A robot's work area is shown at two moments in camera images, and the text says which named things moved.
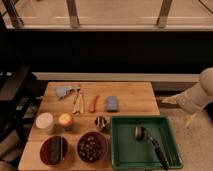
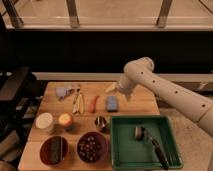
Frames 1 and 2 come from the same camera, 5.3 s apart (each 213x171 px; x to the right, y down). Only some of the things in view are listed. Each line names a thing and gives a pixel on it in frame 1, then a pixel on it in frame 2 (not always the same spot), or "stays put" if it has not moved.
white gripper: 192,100 → 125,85
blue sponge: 112,103 stays put
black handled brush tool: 142,134 stays put
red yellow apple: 65,119 stays put
